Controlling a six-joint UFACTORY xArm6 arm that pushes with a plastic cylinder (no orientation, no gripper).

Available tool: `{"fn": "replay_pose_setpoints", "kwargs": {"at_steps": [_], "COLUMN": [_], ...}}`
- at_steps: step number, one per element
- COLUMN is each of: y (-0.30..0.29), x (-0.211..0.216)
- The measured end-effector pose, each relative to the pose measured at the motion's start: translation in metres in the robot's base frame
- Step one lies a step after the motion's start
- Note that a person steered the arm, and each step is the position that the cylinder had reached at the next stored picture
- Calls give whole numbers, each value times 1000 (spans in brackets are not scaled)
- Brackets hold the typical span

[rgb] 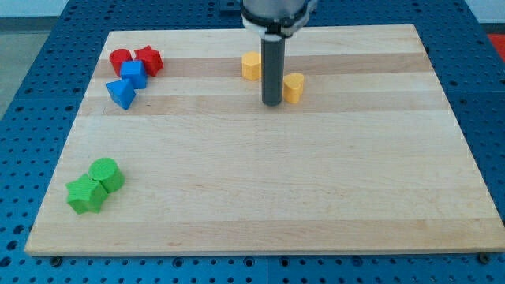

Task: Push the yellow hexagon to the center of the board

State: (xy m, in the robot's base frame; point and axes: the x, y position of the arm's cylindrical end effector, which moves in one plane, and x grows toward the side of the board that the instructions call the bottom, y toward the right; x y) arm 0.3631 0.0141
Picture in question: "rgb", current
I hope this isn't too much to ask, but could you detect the green cylinder block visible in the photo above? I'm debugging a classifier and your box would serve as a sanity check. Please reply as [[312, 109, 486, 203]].
[[88, 157, 125, 193]]

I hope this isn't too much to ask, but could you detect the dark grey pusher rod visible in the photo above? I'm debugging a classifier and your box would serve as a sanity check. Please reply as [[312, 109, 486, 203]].
[[261, 38, 285, 107]]

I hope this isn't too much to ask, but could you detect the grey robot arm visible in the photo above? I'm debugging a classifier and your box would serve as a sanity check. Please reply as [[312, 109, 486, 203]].
[[241, 0, 318, 107]]

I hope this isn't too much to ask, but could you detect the red cylinder block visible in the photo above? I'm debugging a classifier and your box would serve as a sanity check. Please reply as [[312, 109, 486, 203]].
[[109, 49, 133, 77]]

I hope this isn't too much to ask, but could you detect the yellow hexagon block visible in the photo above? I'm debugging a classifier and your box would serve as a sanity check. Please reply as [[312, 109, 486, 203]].
[[241, 51, 261, 81]]

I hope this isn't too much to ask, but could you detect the blue triangle block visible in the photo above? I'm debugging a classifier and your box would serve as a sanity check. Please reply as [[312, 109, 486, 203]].
[[106, 79, 136, 110]]

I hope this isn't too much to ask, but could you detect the red star block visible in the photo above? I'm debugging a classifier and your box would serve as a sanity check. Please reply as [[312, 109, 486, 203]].
[[134, 45, 164, 77]]

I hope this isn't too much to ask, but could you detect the blue cube block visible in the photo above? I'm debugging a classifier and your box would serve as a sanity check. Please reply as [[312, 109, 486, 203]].
[[120, 60, 147, 89]]

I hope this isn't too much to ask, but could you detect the yellow heart block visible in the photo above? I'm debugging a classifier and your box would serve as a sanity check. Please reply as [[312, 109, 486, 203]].
[[283, 73, 305, 104]]

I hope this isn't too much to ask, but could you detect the wooden board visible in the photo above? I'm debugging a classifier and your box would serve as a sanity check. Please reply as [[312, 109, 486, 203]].
[[25, 24, 504, 256]]

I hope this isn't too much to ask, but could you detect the green star block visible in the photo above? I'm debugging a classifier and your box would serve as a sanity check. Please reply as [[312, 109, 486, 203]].
[[65, 174, 108, 215]]

